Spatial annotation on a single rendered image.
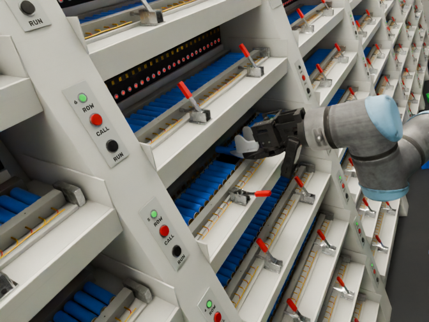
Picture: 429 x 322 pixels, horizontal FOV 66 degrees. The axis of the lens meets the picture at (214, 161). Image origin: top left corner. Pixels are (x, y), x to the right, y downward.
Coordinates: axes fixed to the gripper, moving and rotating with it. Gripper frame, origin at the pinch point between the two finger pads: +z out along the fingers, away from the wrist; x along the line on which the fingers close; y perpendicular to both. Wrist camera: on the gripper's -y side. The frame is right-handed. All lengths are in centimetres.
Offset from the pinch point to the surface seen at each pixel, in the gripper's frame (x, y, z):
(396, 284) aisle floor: -51, -101, -13
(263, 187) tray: 6.9, -6.9, -7.9
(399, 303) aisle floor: -41, -101, -15
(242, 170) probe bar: 5.9, -2.3, -3.4
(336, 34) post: -99, 3, -4
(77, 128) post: 39.1, 25.6, -6.2
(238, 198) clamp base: 14.5, -4.3, -5.9
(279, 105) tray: -28.9, -0.2, -0.9
